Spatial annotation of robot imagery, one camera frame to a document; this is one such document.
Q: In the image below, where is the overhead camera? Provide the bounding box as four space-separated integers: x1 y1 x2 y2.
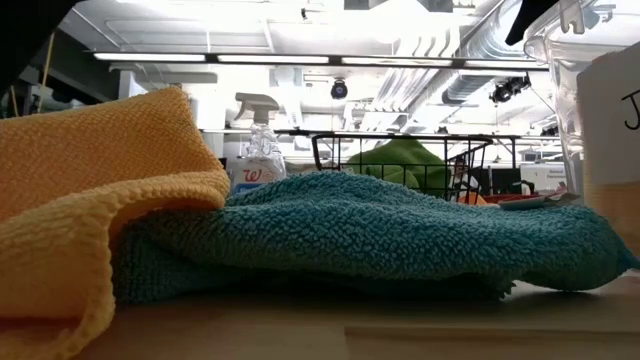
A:
329 78 350 101

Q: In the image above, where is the yellow cable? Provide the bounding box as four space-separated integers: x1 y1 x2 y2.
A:
36 31 56 101

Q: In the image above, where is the black aluminium table frame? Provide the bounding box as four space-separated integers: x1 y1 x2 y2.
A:
199 128 564 174

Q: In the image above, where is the black ceiling spotlight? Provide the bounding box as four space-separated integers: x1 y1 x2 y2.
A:
489 74 533 105

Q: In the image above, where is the ceiling light strip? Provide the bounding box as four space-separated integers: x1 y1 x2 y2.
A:
92 51 550 71

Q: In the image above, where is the clear spray bottle white trigger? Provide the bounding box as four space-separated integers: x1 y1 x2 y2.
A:
227 92 289 196

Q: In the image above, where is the blue microfiber towel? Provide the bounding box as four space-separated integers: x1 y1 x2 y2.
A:
110 169 640 304

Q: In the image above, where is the clear plastic bin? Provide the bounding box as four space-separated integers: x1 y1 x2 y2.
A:
522 0 640 254

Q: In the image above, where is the green microfiber towel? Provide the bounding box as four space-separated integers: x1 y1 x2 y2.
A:
345 138 452 197

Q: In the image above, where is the black wire basket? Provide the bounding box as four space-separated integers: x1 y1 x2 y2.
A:
310 132 494 202

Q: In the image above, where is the white paper label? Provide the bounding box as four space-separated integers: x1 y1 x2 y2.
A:
575 42 640 186

